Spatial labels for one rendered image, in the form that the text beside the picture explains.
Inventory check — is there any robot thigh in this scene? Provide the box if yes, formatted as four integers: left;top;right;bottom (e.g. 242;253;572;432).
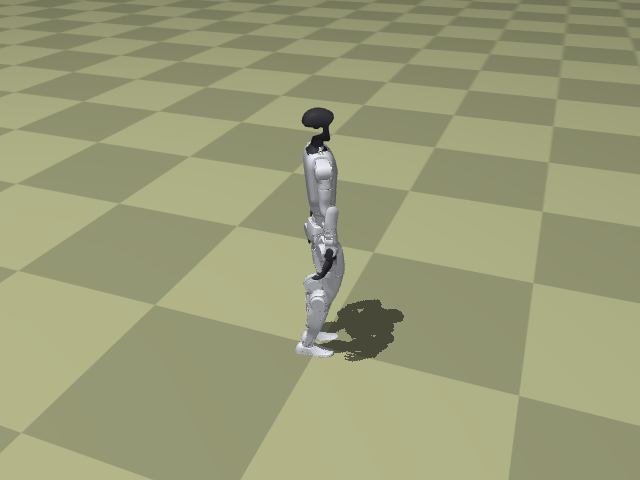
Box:
309;236;344;308
304;223;324;294

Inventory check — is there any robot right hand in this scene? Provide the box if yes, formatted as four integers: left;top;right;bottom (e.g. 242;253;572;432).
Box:
312;248;336;280

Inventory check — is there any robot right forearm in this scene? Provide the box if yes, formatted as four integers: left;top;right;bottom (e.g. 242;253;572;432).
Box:
322;207;339;257

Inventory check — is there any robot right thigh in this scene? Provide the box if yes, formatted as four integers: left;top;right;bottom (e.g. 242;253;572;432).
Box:
309;236;344;308

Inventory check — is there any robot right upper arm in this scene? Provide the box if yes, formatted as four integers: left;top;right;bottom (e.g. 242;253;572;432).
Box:
314;159;339;218

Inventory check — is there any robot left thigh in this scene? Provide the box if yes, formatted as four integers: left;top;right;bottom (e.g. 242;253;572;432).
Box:
304;223;324;294

